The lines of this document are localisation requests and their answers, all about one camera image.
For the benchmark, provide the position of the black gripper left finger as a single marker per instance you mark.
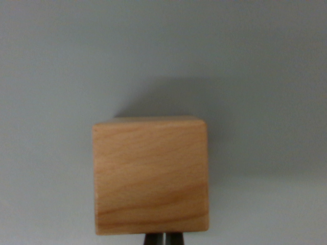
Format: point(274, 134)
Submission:
point(153, 240)

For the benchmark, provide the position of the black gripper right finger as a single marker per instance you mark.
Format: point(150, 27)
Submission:
point(175, 239)

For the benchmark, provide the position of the wooden cube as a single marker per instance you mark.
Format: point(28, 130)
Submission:
point(150, 176)

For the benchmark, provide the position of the white plastic tray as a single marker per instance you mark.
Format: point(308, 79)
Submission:
point(51, 76)

